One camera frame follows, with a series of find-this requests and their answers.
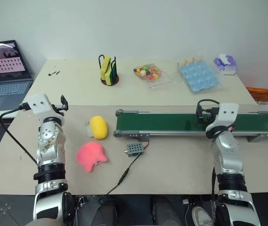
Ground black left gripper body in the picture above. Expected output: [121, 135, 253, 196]
[53, 104, 65, 116]

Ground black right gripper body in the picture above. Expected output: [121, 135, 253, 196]
[202, 107, 219, 123]

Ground green conveyor belt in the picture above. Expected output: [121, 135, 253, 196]
[114, 108, 268, 143]

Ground blue egg tray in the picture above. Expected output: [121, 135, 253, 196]
[177, 58, 222, 94]

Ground yellow plush toy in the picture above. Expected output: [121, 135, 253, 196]
[85, 115, 109, 140]

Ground pink plush toy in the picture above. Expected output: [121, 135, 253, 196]
[76, 141, 109, 174]

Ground purple tissue pack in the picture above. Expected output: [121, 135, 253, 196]
[213, 53, 239, 76]

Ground yellow and green sponge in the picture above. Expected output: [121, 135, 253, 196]
[108, 60, 117, 85]

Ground orange woven item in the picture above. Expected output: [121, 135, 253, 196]
[246, 87, 268, 102]

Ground clear bag of candies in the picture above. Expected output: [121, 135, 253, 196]
[133, 63, 175, 90]

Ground grey laptop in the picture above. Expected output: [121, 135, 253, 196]
[0, 40, 34, 113]

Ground grey perforated control box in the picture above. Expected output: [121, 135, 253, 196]
[124, 143, 145, 158]

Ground white shoe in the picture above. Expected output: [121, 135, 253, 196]
[191, 205, 215, 226]

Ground dark grey rounded shape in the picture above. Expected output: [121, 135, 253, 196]
[90, 199, 118, 226]
[151, 196, 182, 226]

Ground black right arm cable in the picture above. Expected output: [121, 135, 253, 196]
[196, 99, 235, 140]

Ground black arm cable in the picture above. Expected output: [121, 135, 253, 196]
[196, 99, 235, 140]
[0, 103, 38, 165]

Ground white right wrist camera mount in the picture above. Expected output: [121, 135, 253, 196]
[205, 103, 240, 133]

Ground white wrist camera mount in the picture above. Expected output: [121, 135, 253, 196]
[205, 103, 240, 133]
[26, 93, 63, 123]

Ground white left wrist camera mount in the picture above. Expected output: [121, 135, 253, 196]
[26, 93, 63, 123]

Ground black wire sponge holder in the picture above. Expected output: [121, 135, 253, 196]
[98, 54, 121, 86]

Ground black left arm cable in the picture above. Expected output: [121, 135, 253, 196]
[0, 103, 38, 165]

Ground black power cable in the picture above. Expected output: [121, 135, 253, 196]
[97, 152, 139, 206]

